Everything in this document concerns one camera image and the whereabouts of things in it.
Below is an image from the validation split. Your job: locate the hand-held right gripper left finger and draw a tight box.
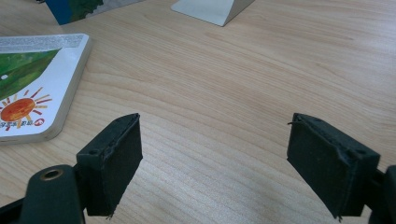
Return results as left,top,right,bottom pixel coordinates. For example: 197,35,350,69
77,112,144,217

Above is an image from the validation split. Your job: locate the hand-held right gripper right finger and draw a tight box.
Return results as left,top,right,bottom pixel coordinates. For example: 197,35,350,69
286,112,381,219

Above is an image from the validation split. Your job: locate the white board book with sun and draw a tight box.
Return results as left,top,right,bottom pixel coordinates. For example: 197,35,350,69
0,33,93,147

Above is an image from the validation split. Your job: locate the blue book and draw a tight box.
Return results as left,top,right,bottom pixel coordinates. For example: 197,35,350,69
45,0,148,26

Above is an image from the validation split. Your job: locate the white metal book rack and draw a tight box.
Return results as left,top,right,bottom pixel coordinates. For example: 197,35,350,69
170,0,257,28

